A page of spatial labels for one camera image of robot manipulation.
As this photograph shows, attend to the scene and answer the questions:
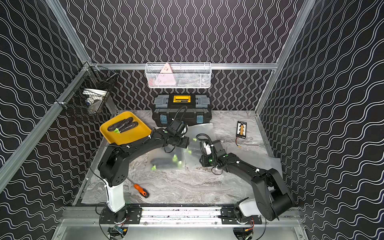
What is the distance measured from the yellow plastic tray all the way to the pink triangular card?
1.07 feet

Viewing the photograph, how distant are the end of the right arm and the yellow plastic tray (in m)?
0.45

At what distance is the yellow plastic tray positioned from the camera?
1.05m

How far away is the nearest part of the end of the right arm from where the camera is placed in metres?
0.66
